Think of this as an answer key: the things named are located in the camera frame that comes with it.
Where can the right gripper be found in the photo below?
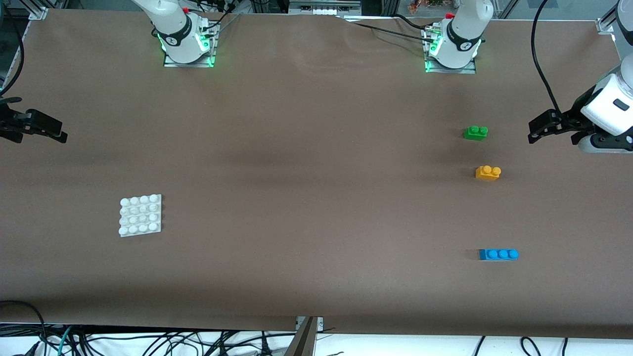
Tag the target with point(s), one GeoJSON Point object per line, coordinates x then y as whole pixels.
{"type": "Point", "coordinates": [11, 122]}

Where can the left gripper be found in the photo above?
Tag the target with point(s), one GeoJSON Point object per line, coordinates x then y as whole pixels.
{"type": "Point", "coordinates": [570, 120]}

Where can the yellow two-stud block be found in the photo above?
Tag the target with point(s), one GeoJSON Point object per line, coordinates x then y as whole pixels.
{"type": "Point", "coordinates": [487, 173]}

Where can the white studded base plate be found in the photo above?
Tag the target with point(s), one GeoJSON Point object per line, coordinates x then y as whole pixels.
{"type": "Point", "coordinates": [141, 215]}

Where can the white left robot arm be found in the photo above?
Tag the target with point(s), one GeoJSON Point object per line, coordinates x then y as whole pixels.
{"type": "Point", "coordinates": [462, 29]}

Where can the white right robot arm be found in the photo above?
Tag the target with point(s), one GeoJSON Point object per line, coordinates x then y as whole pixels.
{"type": "Point", "coordinates": [173, 24]}

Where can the green two-stud block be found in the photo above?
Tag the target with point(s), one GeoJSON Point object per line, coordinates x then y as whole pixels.
{"type": "Point", "coordinates": [475, 133]}

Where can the blue three-stud block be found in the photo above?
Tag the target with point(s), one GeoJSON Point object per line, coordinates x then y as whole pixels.
{"type": "Point", "coordinates": [498, 254]}

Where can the orange background object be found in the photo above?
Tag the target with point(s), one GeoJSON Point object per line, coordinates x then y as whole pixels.
{"type": "Point", "coordinates": [425, 5]}

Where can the brown table cover sheet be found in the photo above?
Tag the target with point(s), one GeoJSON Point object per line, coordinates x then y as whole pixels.
{"type": "Point", "coordinates": [316, 198]}

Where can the aluminium table edge profile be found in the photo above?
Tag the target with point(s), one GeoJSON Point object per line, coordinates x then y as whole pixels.
{"type": "Point", "coordinates": [305, 338]}

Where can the aluminium corner frame profile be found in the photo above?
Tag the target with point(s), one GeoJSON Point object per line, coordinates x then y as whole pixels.
{"type": "Point", "coordinates": [38, 11]}
{"type": "Point", "coordinates": [606, 25]}

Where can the grey metal rail fixture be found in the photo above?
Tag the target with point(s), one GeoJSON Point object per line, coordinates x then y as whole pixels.
{"type": "Point", "coordinates": [324, 7]}

